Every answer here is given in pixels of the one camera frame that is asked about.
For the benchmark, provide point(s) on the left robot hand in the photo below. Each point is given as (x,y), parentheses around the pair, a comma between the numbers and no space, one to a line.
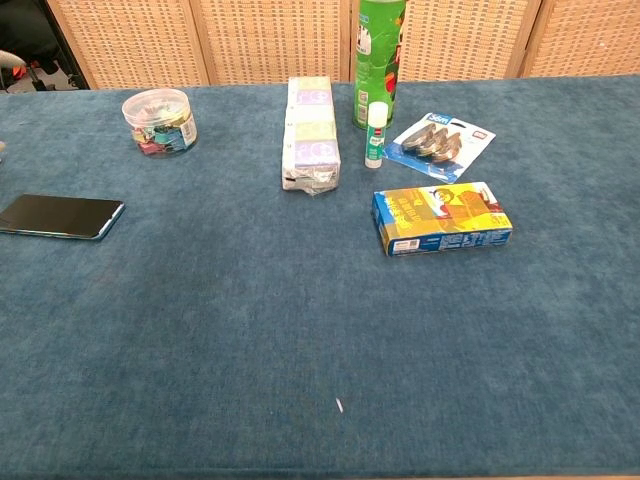
(2,148)

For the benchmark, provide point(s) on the teal smartphone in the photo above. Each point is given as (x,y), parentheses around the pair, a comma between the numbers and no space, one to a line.
(60,216)

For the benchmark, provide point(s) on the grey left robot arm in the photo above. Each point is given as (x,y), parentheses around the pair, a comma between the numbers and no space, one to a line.
(10,58)

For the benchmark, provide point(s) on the dark equipment with orange part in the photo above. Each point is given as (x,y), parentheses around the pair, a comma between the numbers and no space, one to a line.
(30,30)

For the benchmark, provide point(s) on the clear jar of binder clips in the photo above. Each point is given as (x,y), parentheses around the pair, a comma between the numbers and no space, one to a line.
(160,125)

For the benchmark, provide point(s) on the woven rattan folding screen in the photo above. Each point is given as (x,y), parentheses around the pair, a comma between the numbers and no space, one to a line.
(260,40)

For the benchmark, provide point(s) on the pastel tissue packet bundle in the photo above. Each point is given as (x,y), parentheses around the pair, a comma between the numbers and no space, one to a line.
(312,145)

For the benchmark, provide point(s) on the blue velvet tablecloth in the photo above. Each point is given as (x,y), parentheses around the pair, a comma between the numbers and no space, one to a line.
(300,325)

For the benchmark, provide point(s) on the white green glue stick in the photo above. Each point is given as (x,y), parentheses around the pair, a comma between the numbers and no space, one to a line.
(376,140)

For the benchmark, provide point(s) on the green cylindrical chips can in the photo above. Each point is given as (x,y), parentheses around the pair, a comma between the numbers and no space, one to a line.
(375,75)

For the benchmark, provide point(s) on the small white paper scrap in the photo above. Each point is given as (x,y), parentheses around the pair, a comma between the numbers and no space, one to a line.
(340,405)

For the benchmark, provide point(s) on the tape rolls blister pack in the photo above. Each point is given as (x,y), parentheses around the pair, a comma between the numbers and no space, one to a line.
(435,145)

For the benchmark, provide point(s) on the yellow blue cardboard box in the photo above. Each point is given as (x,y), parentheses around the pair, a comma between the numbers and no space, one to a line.
(440,220)

